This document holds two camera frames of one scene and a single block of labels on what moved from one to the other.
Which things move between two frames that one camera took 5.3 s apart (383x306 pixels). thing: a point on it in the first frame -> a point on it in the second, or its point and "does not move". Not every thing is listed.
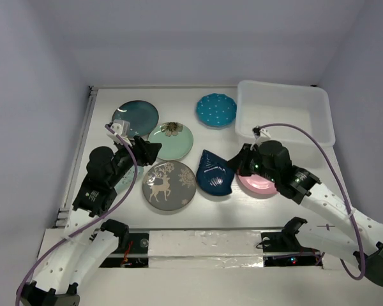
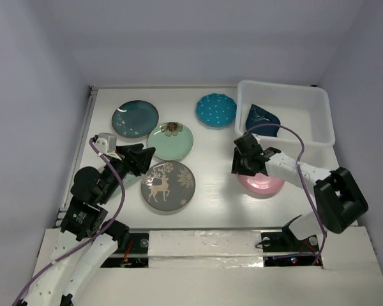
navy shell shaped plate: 214,176 -> 257,116
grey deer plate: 169,185 does not move
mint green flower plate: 176,138 does not move
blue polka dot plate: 216,111 does not move
